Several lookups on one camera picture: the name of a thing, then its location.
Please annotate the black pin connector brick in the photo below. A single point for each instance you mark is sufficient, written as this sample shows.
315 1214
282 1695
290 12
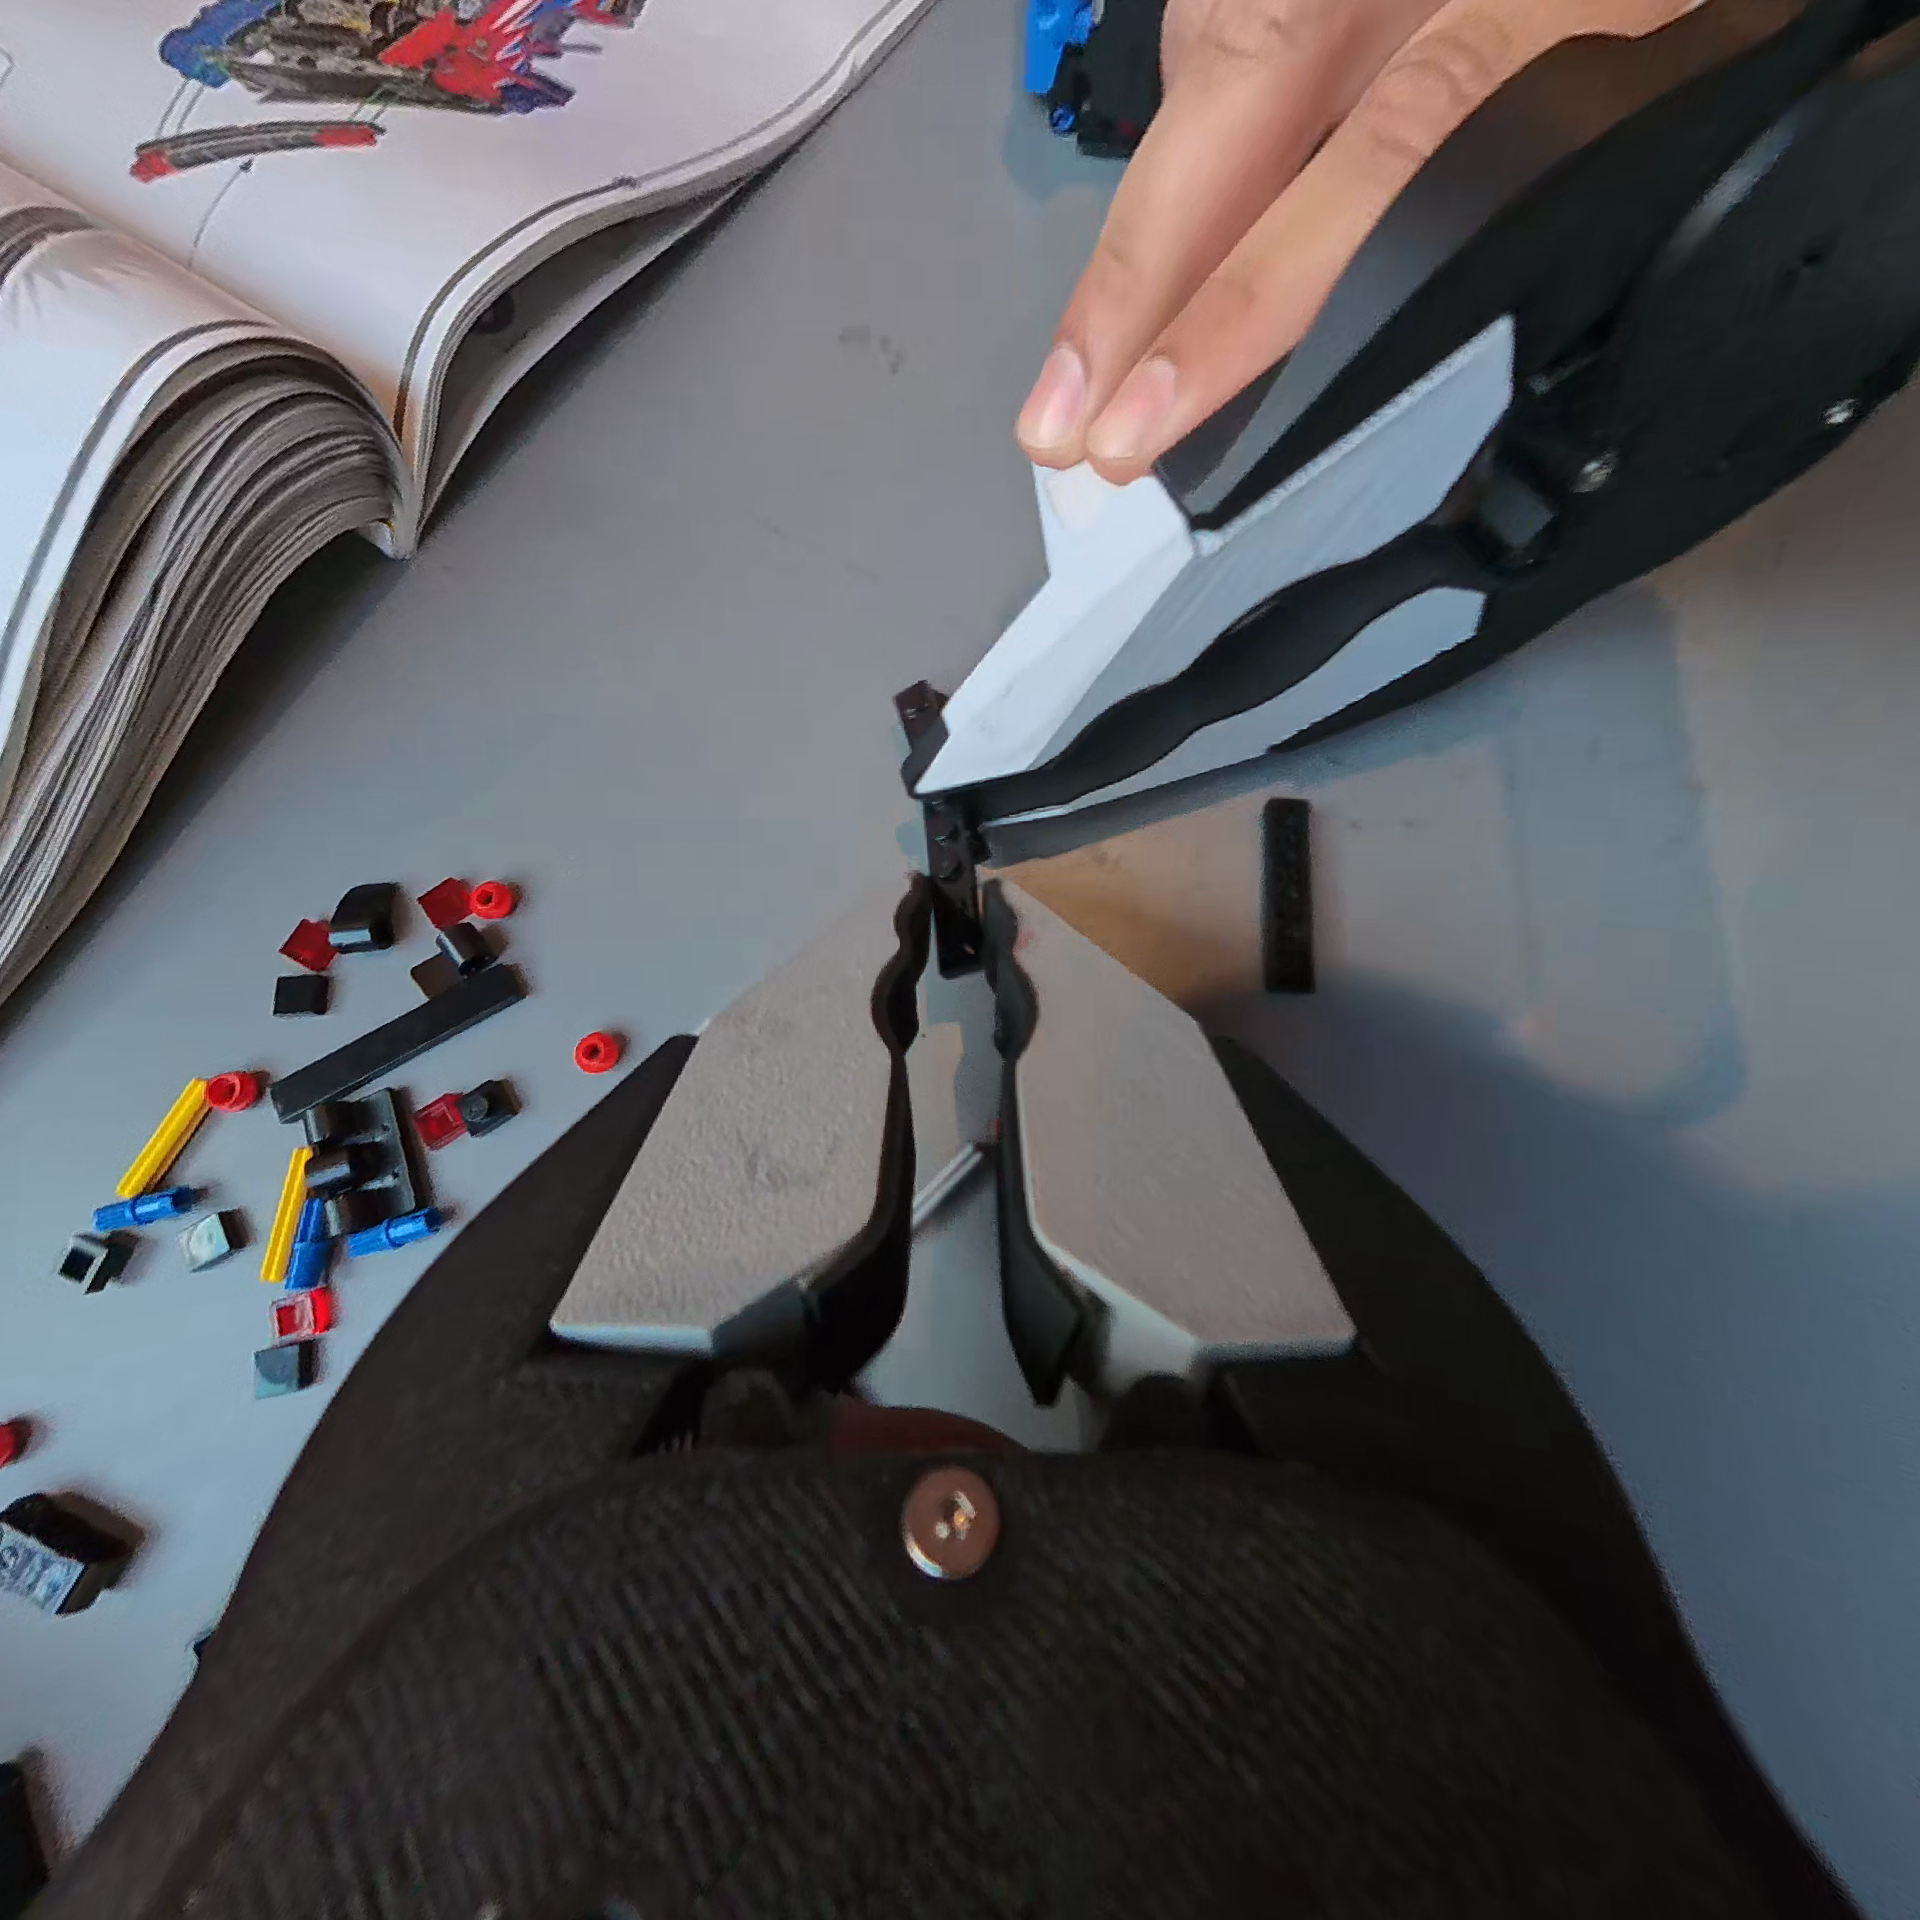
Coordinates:
59 1554

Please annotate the pile of small brick pieces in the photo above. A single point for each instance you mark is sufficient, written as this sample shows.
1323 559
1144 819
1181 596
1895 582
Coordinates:
397 1044

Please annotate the grey axle rod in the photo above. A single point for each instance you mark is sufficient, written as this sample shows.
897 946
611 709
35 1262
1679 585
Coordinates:
944 1186

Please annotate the open instruction booklet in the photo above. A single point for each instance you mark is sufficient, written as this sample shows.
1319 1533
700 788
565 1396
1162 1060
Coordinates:
225 377

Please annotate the toy brick car model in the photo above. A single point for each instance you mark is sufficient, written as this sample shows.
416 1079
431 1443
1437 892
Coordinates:
1080 60

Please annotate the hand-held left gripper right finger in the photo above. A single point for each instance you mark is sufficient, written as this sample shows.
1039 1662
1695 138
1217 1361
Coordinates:
1171 1186

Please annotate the person's right hand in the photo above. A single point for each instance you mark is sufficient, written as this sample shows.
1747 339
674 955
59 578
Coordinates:
1243 149

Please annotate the black hinge brick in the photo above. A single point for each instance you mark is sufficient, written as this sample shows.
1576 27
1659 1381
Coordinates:
369 1155

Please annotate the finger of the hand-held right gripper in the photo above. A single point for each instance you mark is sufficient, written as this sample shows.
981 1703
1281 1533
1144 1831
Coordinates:
1141 601
1394 646

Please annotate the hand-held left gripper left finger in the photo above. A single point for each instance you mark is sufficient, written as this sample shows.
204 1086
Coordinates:
721 1186

